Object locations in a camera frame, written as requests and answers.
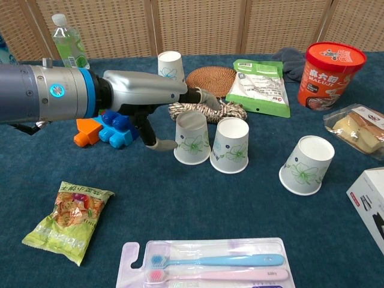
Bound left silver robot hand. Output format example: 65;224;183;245
101;69;221;152

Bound white floral paper cup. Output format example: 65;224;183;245
157;51;184;83
209;117;250;175
278;135;335;196
173;110;211;165

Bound dark blue toy block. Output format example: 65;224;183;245
100;109;140;134

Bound light blue toy block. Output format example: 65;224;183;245
98;125;140;150

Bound orange toy block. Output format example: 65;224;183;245
74;118;104;148

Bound round woven rattan coaster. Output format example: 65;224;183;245
185;66;238;99

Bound woven wooden folding screen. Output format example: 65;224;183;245
0;0;384;62

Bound clear bottle green label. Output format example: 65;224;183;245
50;13;90;70

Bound green white pouch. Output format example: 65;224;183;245
224;59;292;119

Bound grey cloth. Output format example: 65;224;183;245
271;47;308;83

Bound green snack packet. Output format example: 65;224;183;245
21;181;116;267

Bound toothbrush blister pack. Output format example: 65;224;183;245
115;237;296;288

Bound blue toothbrush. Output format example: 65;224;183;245
149;253;285;269

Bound red instant noodle cup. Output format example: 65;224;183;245
297;41;368;112

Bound pink toothbrush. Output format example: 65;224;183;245
145;268;290;284

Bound cake slices clear bag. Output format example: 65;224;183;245
322;103;384;162

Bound white box red logo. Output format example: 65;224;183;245
346;167;384;259

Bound beige rope bundle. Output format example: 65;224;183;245
167;98;248;124

